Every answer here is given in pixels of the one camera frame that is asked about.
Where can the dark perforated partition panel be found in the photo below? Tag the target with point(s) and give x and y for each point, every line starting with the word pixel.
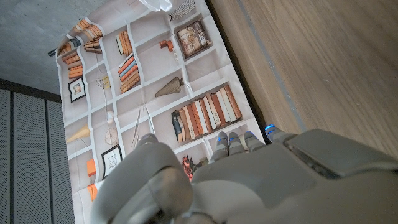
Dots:
pixel 28 158

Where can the white cloth napkin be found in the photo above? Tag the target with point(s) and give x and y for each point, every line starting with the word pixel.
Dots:
pixel 155 4

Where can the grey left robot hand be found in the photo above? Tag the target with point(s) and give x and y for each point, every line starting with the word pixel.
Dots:
pixel 264 186

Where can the printed bookshelf backdrop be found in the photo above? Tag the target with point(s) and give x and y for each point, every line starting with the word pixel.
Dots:
pixel 152 65

